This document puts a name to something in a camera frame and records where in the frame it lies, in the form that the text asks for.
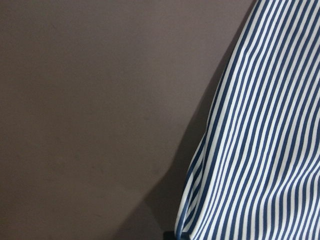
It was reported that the navy white striped polo shirt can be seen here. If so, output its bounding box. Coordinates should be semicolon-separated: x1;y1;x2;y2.
174;0;320;240

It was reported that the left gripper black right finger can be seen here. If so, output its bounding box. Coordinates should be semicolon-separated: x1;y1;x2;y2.
181;232;190;240

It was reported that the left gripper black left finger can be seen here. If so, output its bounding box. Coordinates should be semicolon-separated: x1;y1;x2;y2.
163;231;175;240

